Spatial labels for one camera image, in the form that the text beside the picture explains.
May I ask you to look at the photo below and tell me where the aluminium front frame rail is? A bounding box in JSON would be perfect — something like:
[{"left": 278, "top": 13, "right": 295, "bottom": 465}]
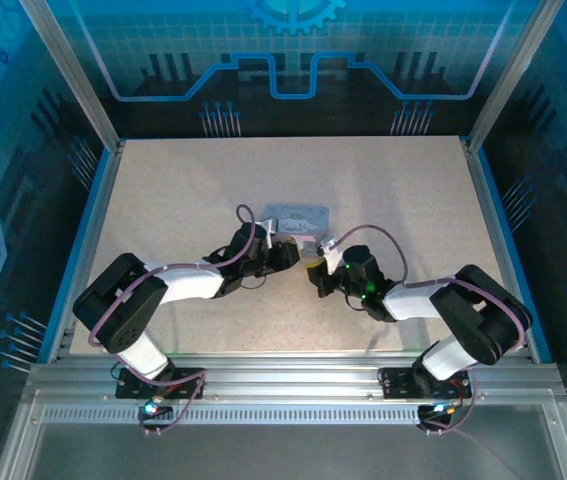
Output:
[{"left": 26, "top": 351, "right": 565, "bottom": 402}]

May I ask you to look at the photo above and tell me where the slotted grey cable duct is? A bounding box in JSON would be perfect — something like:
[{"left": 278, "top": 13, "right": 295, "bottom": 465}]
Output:
[{"left": 41, "top": 405, "right": 555, "bottom": 426}]

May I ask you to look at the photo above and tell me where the pastel cartoon tin box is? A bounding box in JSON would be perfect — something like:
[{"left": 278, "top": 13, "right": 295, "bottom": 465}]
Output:
[{"left": 256, "top": 201, "right": 333, "bottom": 241}]

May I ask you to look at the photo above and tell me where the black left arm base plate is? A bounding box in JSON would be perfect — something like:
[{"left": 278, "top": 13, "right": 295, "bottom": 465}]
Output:
[{"left": 115, "top": 366, "right": 207, "bottom": 400}]

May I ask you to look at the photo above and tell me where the black connector with blue light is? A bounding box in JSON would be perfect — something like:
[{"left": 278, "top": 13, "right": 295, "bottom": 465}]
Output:
[{"left": 136, "top": 394, "right": 175, "bottom": 427}]

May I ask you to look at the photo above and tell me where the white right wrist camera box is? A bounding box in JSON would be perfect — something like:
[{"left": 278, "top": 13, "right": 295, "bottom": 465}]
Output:
[{"left": 318, "top": 238, "right": 346, "bottom": 276}]

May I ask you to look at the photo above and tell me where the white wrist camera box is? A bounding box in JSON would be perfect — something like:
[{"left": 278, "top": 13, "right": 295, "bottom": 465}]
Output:
[
  {"left": 318, "top": 238, "right": 346, "bottom": 276},
  {"left": 257, "top": 218, "right": 281, "bottom": 250}
]

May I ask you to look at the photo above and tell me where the aluminium frame post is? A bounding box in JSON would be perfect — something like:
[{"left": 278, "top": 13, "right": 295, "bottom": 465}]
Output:
[
  {"left": 464, "top": 0, "right": 560, "bottom": 152},
  {"left": 18, "top": 0, "right": 125, "bottom": 152}
]

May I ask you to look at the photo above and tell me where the grey metal front panel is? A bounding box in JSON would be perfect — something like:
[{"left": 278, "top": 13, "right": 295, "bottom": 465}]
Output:
[{"left": 0, "top": 389, "right": 567, "bottom": 480}]

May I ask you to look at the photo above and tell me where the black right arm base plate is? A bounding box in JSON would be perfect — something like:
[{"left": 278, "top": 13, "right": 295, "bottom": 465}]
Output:
[{"left": 379, "top": 365, "right": 473, "bottom": 400}]

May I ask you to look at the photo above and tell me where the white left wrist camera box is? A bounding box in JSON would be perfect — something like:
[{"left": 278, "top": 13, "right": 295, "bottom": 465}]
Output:
[{"left": 257, "top": 218, "right": 281, "bottom": 250}]

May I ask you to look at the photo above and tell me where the aluminium side frame rail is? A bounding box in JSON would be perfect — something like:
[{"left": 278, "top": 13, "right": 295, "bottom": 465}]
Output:
[
  {"left": 459, "top": 135, "right": 550, "bottom": 362},
  {"left": 46, "top": 139, "right": 127, "bottom": 362}
]

